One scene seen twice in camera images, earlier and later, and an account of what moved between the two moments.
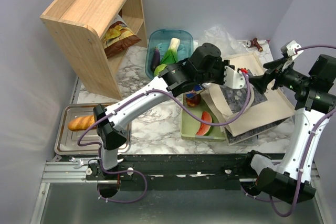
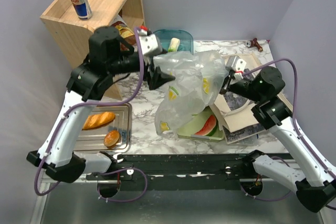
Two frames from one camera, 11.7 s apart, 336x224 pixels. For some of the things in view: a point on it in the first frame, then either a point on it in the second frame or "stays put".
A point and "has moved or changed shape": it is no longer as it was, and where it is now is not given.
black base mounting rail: [174, 172] stays put
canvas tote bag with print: [244, 113] stays put
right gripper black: [262, 82] to [226, 84]
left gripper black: [221, 64] to [159, 77]
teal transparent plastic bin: [160, 39] stays put
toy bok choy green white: [171, 56] stays put
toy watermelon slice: [206, 117] has moved or changed shape
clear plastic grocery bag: [227, 44] to [199, 77]
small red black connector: [254, 42] stays put
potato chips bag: [118, 37] stays put
